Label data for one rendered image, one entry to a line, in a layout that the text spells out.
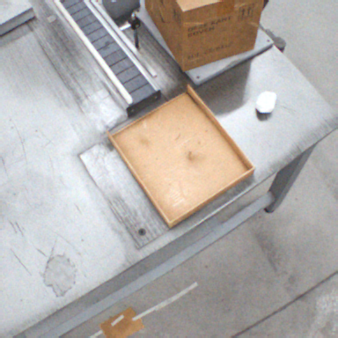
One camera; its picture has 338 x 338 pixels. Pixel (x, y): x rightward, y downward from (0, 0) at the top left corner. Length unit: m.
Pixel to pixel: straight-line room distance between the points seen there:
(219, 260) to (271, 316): 0.35
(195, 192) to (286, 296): 0.96
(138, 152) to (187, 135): 0.13
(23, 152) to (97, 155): 0.22
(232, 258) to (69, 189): 0.98
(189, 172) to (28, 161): 0.44
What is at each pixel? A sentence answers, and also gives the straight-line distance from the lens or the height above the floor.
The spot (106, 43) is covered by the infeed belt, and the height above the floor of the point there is 0.88.
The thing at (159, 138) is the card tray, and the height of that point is 0.83.
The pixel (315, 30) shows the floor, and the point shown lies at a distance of 2.69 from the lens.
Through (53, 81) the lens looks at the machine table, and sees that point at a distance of 1.38.
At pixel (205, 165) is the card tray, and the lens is 1.18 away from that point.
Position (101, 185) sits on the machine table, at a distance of 1.18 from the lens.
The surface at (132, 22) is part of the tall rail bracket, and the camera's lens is 1.28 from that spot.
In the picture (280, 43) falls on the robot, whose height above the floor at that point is 0.32.
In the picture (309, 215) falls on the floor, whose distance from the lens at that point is 2.09.
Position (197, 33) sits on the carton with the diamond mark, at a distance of 1.19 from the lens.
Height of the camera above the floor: 1.92
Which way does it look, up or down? 67 degrees down
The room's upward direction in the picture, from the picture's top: 2 degrees counter-clockwise
